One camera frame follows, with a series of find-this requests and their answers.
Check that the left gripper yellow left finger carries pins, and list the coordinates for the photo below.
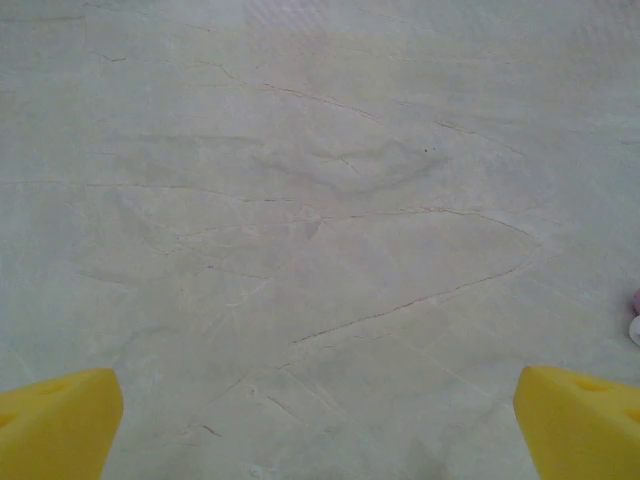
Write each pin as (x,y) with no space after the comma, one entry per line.
(55,430)

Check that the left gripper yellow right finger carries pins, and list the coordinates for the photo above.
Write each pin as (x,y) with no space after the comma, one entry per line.
(585,430)

